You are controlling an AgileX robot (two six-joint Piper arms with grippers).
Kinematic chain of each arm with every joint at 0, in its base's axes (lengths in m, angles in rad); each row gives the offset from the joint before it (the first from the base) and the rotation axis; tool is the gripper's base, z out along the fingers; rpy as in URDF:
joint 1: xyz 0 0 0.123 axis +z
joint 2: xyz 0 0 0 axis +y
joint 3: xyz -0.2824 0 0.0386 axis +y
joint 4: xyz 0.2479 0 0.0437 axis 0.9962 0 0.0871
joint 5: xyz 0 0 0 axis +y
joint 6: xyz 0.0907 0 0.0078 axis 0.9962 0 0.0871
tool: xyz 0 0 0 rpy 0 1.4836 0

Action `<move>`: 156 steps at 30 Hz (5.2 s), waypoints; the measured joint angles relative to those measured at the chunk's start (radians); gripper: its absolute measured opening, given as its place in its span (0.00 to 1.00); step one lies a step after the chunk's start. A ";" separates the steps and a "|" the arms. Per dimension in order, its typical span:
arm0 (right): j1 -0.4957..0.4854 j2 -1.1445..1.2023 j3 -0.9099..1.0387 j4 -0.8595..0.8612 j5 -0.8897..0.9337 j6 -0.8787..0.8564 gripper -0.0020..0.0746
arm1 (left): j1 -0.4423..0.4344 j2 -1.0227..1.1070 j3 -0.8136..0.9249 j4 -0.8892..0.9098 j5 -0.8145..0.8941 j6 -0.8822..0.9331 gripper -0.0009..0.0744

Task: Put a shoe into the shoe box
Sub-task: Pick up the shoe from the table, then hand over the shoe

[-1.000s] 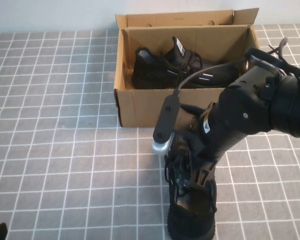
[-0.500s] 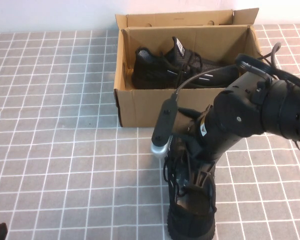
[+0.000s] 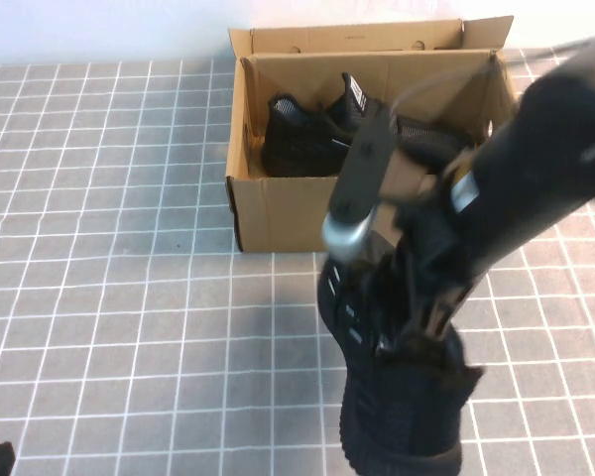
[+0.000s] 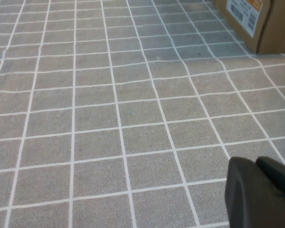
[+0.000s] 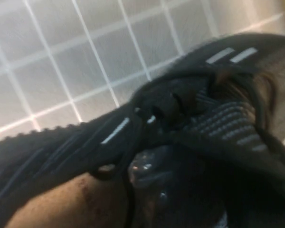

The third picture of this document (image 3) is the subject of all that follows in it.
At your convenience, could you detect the brown cardboard shoe box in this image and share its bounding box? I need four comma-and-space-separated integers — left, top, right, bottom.
224, 15, 544, 255

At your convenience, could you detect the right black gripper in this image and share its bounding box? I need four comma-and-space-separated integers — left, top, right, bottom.
376, 196, 483, 398

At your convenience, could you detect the grey white checked tablecloth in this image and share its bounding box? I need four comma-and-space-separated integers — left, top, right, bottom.
0, 47, 595, 476

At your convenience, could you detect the black mesh sneaker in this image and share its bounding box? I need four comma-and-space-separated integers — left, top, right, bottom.
316, 232, 485, 476
261, 72, 477, 178

